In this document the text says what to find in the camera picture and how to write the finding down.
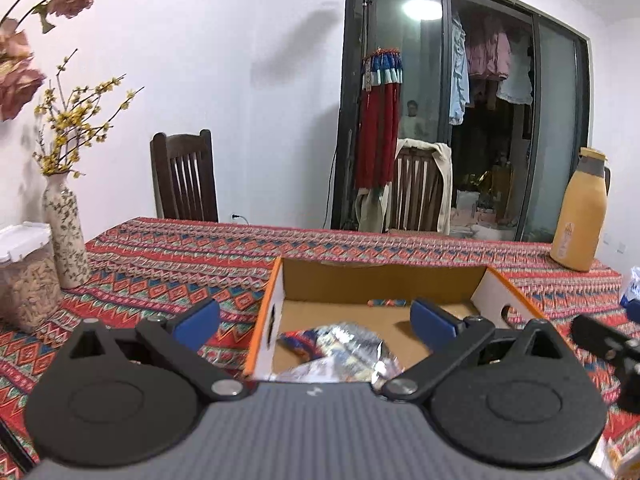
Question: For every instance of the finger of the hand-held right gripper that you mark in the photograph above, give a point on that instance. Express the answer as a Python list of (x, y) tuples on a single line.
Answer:
[(597, 335)]

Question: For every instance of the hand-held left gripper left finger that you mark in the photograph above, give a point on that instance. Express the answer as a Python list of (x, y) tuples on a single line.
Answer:
[(200, 320)]

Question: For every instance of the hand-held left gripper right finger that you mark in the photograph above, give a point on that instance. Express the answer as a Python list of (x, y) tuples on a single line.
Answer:
[(430, 322)]

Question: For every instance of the small striped candy stick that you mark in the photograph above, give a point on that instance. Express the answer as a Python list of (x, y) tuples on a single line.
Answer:
[(387, 303)]

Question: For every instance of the silver foil snack wrapper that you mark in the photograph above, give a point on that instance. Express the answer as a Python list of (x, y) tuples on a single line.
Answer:
[(345, 345)]

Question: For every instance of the orange cardboard box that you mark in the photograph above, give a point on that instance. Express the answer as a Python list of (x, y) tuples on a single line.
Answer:
[(350, 280)]

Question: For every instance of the blue white tissue pack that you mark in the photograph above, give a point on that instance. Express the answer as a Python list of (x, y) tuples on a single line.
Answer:
[(632, 295)]

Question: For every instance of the yellow thermos jug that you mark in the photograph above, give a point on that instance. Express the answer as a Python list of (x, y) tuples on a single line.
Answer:
[(575, 220)]

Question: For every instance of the brown slatted wooden chair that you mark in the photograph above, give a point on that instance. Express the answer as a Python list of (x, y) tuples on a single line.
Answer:
[(415, 190)]

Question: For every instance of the dark wooden chair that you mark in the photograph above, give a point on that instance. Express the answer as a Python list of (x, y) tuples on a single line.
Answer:
[(182, 180)]

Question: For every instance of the chair with draped cloth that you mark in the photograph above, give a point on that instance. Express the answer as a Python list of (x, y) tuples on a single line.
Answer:
[(442, 180)]

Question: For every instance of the speckled white vase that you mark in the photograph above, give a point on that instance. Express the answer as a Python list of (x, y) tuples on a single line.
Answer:
[(65, 235)]

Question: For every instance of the clear container with white lid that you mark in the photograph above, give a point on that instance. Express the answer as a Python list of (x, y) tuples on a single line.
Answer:
[(30, 285)]

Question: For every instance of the red blue tassel decoration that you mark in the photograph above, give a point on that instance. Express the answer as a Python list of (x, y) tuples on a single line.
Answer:
[(375, 135)]

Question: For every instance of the yellow blossom branches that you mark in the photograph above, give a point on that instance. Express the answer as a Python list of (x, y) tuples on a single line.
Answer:
[(70, 120)]

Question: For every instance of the light blue hanging shirt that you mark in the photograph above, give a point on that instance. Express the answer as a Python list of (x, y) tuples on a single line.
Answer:
[(459, 85)]

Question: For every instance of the white hanging garment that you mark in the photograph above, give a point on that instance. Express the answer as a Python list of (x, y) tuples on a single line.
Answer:
[(515, 85)]

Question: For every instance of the dark framed glass sliding door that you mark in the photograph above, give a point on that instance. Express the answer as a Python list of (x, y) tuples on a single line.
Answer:
[(425, 60)]

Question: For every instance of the pink hanging garment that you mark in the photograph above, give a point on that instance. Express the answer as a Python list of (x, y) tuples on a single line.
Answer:
[(487, 55)]

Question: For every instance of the dried pink flowers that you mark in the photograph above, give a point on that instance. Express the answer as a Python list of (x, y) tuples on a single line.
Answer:
[(15, 85)]

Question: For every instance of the white wall socket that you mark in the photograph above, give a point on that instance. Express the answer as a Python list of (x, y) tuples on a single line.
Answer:
[(621, 248), (235, 217)]

